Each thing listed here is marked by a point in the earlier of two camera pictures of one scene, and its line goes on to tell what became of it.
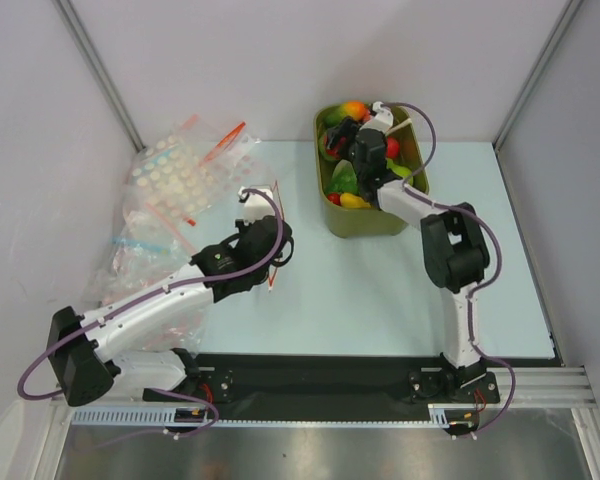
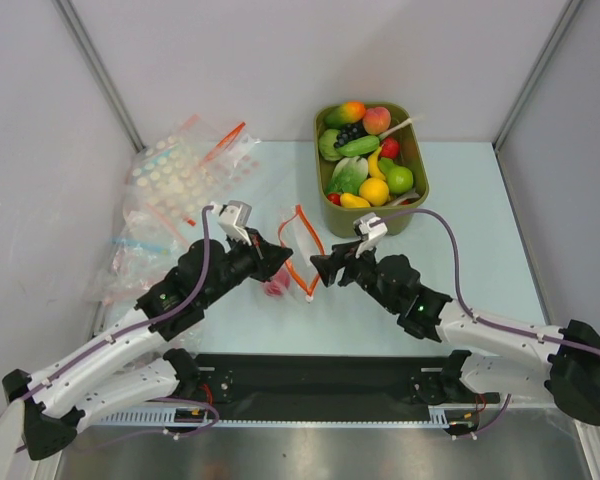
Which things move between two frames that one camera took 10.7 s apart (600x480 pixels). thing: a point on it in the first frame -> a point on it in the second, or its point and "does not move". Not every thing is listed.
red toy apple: [334, 152] -> [276, 286]
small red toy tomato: [334, 197] does not move
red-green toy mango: [356, 109] does not move
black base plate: [324, 382] does not move
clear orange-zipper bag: [280, 209] -> [297, 279]
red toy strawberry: [392, 147] does not move
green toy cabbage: [344, 178] does not move
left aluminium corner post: [91, 60] does not move
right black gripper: [344, 132] -> [344, 265]
